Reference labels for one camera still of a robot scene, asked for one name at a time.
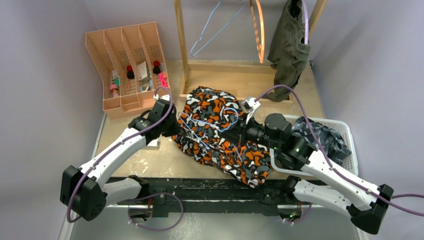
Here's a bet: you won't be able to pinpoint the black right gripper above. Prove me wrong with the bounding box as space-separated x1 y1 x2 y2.
220 113 281 151

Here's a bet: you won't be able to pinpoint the orange camouflage shorts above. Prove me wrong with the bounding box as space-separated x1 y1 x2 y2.
172 86 271 188

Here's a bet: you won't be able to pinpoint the orange hanger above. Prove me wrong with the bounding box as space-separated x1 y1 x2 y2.
249 0 265 64

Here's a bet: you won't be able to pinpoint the grey leaf pattern shorts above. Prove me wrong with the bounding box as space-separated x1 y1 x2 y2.
292 116 352 165

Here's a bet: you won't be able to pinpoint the light blue hanger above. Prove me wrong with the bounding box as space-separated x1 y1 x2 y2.
189 0 249 58

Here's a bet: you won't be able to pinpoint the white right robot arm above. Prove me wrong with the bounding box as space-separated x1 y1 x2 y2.
221 113 394 235

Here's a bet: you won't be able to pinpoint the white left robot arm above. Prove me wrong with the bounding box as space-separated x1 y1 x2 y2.
59 94 179 223

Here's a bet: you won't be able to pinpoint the dark olive green shorts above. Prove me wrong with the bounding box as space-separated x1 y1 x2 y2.
267 0 311 89

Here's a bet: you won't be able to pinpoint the purple hanger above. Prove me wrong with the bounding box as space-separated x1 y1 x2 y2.
301 0 310 45

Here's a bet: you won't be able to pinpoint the small white block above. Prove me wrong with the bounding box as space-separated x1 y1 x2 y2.
145 139 161 150

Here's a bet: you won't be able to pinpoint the pink marker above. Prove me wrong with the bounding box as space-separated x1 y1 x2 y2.
158 72 168 88

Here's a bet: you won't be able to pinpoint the red black item right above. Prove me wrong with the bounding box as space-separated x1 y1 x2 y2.
152 60 162 75

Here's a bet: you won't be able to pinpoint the red black item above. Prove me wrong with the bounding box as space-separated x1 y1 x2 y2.
152 60 162 75
126 65 135 80

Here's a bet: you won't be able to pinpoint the white box in organizer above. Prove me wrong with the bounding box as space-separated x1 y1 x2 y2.
137 61 151 82

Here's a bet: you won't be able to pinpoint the red black item left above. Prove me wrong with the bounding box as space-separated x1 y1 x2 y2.
126 65 135 80

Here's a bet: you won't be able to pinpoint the pink tape roll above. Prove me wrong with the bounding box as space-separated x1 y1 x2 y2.
109 83 119 95

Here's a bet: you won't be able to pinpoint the orange plastic file organizer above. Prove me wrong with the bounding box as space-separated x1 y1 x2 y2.
85 22 171 120

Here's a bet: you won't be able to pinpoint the white plastic laundry basket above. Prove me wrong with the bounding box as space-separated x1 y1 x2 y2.
285 115 359 176

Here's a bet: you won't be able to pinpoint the wooden clothes rack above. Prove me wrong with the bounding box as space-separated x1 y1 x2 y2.
174 0 329 106

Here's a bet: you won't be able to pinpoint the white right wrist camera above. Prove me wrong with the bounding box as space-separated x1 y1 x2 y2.
241 96 261 124

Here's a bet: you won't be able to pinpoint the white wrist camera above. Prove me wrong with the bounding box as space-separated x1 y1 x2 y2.
241 96 261 124
153 94 172 102

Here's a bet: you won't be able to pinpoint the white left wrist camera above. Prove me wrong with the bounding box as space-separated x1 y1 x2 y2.
153 94 172 102

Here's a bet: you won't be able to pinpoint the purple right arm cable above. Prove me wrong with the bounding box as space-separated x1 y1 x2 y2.
253 84 424 218

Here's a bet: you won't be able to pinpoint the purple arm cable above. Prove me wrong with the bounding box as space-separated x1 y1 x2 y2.
66 86 175 224
253 84 424 218

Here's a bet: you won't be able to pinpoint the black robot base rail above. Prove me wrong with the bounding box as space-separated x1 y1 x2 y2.
116 177 310 218

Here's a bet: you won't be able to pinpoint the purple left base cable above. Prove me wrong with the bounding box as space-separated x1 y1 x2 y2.
127 192 185 233

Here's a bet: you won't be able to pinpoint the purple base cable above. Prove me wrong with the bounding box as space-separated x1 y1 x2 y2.
282 202 315 226
127 192 185 233

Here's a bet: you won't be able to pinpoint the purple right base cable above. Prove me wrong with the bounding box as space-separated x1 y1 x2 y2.
282 202 315 226

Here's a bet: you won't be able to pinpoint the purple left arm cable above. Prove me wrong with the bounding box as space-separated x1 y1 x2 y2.
66 86 175 224

